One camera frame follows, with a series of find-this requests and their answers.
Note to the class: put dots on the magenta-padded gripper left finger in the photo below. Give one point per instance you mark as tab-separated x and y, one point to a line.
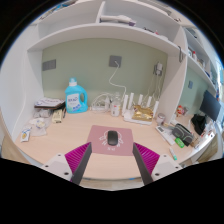
77	159

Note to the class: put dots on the blue detergent bottle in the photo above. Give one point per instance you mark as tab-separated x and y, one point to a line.
74	101

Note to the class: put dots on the pink mouse pad with drawing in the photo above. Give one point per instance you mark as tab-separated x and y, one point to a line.
96	146

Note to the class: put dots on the white wall charger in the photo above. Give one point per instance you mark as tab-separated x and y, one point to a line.
158	68

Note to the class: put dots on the small red toy figure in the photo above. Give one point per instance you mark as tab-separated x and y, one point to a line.
180	110

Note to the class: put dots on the dark grey wall plate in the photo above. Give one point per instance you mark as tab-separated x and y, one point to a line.
49	65

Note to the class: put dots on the dark monitor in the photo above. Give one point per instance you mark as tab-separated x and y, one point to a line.
210	105

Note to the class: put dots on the patterned flat book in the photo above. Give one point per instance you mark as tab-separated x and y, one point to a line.
49	102

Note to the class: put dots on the black cloth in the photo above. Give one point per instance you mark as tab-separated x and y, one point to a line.
199	123

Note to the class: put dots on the grey wall switch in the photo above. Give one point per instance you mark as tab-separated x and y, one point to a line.
190	84

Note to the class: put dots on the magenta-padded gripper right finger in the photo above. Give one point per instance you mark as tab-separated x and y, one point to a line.
148	160

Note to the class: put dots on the clear plastic bag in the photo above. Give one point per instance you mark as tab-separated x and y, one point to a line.
36	128

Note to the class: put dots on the white router with antennas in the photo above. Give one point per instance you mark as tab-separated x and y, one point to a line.
128	117

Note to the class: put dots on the white shelf unit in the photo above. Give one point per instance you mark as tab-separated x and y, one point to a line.
100	31

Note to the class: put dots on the white remote control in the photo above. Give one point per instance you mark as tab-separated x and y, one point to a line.
165	135

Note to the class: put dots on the black computer mouse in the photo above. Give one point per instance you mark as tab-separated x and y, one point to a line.
112	137

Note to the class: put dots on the clear bottle with white label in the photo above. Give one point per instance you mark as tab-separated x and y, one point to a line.
116	107

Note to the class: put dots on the small white tube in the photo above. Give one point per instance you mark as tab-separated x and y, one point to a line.
173	153

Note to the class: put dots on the small round white jar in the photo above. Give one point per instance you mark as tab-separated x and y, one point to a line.
160	119

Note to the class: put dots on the grey pencil case green trim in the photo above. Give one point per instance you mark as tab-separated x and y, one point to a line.
182	133

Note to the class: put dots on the pale yellow small box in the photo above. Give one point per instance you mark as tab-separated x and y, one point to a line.
57	116

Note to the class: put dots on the white power strip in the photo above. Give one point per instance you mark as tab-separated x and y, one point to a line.
98	108

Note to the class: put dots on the dark grey wall socket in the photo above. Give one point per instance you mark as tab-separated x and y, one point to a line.
113	59

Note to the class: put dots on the gold foil bag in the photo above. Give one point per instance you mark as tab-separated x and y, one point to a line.
142	114

